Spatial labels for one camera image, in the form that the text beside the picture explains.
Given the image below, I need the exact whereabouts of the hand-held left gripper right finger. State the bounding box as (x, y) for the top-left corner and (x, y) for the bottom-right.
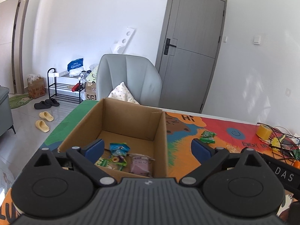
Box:
(179, 139), (266, 188)

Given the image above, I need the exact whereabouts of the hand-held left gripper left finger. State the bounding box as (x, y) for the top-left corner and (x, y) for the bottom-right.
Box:
(33, 139), (118, 188)

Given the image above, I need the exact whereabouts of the green and white snack packet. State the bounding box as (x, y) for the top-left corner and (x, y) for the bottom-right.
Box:
(95, 157), (113, 170)

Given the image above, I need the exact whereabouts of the blue snack packet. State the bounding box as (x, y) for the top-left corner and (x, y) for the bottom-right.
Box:
(110, 142), (130, 156)

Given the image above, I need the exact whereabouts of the colourful cartoon table mat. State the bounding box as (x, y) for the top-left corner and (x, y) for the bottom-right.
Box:
(0, 100), (300, 225)

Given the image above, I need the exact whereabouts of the green yellow snack packet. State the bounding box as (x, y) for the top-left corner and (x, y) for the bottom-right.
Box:
(110, 155), (127, 172)

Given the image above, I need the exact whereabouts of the yellow object in basket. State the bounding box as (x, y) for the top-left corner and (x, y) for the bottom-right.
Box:
(272, 137), (285, 148)

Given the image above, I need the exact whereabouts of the pink snack packet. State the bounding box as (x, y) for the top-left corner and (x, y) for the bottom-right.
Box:
(128, 153), (155, 177)

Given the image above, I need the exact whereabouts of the yellow tape roll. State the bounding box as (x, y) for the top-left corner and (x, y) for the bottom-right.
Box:
(256, 124), (272, 141)

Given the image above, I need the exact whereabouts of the printed cardboard box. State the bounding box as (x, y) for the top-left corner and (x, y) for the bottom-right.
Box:
(85, 82), (99, 101)

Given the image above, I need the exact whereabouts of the yellow slipper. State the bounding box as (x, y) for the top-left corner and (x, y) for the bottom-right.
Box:
(39, 112), (54, 122)
(35, 120), (50, 132)

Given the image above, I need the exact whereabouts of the white dotted pillow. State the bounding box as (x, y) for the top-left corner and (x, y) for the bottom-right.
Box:
(108, 82), (140, 105)

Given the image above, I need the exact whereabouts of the black shoe rack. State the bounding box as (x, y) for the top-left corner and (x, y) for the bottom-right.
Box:
(47, 68), (86, 104)

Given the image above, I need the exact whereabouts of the green patterned bag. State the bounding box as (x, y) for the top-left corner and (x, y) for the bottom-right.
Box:
(87, 66), (99, 83)

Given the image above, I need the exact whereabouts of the grey upholstered chair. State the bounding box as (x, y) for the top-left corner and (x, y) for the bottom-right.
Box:
(97, 54), (162, 108)

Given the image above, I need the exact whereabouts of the cardboard box with bags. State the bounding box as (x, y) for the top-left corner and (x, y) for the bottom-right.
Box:
(27, 74), (45, 99)

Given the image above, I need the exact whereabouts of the blue plastic bag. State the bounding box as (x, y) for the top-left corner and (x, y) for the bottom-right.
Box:
(67, 58), (84, 72)

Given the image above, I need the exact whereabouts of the green floor rug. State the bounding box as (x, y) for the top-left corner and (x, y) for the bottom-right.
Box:
(9, 94), (33, 109)

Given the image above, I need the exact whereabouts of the grey sofa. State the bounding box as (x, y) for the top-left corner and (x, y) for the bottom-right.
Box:
(0, 85), (16, 137)

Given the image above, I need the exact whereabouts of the grey door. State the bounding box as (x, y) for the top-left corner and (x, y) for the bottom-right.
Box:
(156, 0), (228, 114)

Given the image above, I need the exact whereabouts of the white foam board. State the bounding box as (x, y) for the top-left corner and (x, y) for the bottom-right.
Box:
(110, 26), (136, 55)

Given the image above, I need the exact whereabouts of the black wire basket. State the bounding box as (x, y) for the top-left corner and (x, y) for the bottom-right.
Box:
(257, 122), (300, 167)

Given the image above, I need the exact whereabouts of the black door handle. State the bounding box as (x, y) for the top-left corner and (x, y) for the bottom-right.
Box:
(163, 38), (177, 55)

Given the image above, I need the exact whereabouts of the grey doorway frame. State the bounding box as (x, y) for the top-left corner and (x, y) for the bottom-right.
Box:
(0, 0), (33, 94)

